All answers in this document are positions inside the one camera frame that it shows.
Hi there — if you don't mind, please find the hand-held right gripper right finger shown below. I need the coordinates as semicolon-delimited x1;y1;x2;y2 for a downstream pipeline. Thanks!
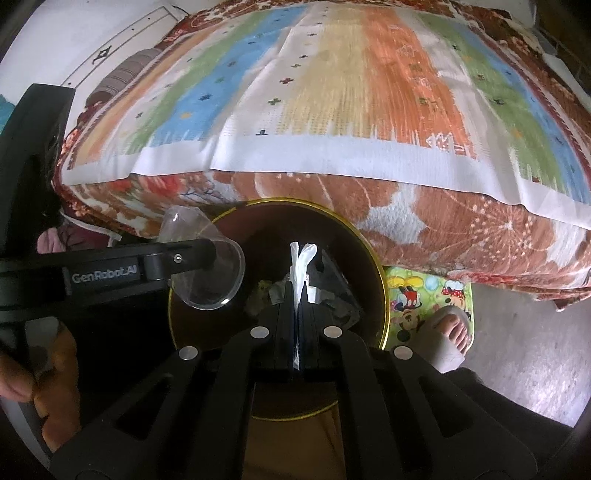
298;281;539;480

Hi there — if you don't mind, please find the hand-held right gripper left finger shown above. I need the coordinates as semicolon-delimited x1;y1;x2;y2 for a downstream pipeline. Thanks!
51;281;296;480

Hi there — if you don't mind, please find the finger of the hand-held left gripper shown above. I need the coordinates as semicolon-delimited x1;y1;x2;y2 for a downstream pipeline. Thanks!
142;238;221;283

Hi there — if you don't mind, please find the clear plastic cup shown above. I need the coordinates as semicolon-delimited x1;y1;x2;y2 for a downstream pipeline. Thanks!
159;205;245;309

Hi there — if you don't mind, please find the cream plastic bag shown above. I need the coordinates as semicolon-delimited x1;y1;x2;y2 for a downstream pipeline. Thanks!
288;241;320;305

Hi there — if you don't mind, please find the person's left hand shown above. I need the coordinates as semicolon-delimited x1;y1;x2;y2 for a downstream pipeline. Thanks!
0;320;83;453

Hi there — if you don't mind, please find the green cartoon floor mat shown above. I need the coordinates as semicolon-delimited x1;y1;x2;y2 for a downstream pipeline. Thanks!
383;268;474;352

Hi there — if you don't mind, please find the person's foot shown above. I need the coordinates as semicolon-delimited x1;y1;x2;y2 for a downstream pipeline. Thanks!
431;307;475;358

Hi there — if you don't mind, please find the grey bolster pillow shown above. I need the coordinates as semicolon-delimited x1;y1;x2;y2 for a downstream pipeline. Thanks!
90;48;162;107

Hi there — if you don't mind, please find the floral brown blanket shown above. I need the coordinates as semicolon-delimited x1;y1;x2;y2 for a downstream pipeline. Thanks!
51;0;591;315

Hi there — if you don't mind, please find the white headboard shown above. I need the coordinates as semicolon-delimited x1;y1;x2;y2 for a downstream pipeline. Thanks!
60;4;178;88

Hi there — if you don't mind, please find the striped woven mat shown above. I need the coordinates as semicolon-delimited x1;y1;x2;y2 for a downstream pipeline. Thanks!
62;0;591;206

